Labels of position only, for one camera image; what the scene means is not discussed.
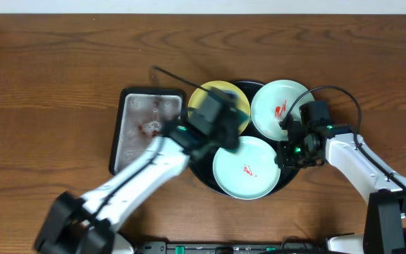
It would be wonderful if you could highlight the light blue plate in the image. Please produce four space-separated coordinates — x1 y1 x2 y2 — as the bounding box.
251 80 307 141
212 136 281 200

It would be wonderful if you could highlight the green yellow sponge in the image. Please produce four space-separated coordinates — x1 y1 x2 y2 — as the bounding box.
228 92 251 135

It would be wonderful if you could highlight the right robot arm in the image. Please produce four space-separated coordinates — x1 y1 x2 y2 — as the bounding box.
276 113 406 253

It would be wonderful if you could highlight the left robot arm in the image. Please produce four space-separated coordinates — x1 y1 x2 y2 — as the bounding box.
33 92 241 253

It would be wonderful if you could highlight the round black tray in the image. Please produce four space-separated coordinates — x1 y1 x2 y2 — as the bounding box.
189 80 300 197

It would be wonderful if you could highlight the rectangular black soapy tray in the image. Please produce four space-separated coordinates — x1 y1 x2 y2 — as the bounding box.
109 87 186 175

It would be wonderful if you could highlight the yellow plate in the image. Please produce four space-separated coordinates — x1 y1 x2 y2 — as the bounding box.
187 80 252 137

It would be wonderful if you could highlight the left black cable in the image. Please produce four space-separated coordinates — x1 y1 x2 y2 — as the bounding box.
86 65 214 226

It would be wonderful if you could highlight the black cable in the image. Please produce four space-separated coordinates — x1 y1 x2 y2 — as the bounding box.
86 65 214 226
283 84 406 219

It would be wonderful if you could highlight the right black cable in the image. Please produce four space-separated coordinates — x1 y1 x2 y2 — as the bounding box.
283 84 406 219

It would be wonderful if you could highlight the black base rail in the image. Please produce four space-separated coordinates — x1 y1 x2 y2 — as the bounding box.
134 236 328 254

